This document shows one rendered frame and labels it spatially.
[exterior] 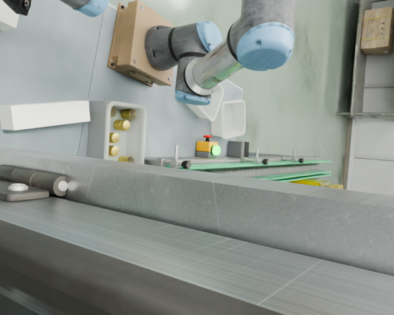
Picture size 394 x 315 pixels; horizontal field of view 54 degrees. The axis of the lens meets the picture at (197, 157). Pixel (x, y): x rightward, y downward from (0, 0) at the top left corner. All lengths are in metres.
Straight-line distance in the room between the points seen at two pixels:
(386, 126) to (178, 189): 6.94
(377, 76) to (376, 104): 0.47
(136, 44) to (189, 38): 0.18
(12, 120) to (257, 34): 0.63
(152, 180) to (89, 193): 0.04
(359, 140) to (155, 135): 5.88
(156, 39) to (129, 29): 0.09
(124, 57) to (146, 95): 0.22
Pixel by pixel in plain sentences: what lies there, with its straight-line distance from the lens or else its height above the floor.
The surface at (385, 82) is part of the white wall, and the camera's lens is 7.17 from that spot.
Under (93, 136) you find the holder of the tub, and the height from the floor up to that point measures 0.78.
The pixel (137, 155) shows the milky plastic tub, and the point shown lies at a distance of 1.34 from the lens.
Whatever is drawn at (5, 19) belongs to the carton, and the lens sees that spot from 1.07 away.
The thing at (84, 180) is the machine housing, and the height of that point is 1.59.
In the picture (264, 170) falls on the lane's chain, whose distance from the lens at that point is 2.05.
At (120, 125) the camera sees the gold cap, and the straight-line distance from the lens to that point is 1.30.
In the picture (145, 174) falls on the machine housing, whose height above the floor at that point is 1.63.
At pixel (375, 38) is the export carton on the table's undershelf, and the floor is 0.46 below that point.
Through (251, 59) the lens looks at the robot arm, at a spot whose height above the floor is 1.35.
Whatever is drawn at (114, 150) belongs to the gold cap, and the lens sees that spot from 1.27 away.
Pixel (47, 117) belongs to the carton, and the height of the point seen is 0.81.
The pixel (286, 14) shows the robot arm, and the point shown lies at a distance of 0.85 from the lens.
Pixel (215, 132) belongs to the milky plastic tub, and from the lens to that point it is 1.80.
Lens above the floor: 1.74
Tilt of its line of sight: 35 degrees down
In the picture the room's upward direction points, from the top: 96 degrees clockwise
